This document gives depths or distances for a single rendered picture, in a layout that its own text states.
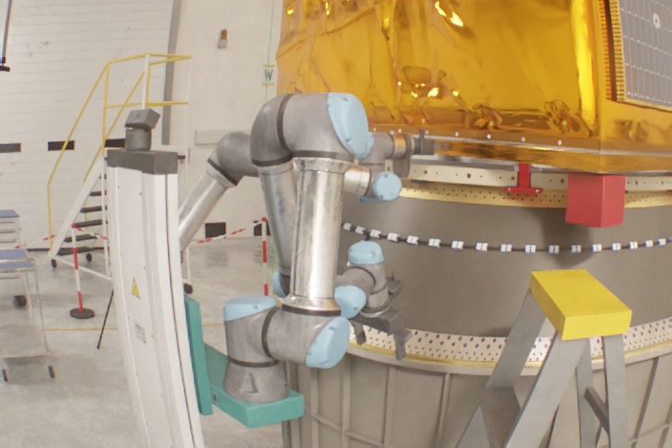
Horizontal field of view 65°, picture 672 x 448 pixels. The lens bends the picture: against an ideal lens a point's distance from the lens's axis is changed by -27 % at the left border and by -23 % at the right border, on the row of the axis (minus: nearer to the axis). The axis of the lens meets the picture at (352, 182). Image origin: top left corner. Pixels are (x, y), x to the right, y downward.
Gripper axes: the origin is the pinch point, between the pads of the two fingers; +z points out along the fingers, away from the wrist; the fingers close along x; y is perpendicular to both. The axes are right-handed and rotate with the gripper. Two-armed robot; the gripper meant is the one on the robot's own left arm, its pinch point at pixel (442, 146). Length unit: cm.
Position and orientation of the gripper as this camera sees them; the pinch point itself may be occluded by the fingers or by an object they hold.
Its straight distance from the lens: 211.0
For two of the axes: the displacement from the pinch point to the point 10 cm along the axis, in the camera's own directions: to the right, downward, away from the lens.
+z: 8.6, -0.3, 5.1
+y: 0.2, -10.0, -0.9
